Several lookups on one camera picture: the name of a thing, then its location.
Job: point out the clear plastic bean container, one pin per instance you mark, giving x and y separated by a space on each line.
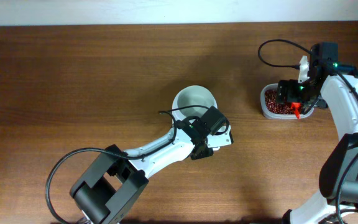
270 115

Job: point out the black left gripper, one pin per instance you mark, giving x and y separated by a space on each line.
207 153

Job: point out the orange measuring scoop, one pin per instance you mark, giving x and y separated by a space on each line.
295 107

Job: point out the white round bowl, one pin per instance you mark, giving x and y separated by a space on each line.
194 101

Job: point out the red adzuki beans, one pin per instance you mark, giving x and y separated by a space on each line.
273 106

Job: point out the white digital kitchen scale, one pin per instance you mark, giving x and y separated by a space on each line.
213 142

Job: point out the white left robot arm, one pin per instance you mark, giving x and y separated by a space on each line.
110 186

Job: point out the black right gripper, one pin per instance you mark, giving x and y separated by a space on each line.
290 94

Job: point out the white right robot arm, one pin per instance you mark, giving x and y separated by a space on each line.
334 86

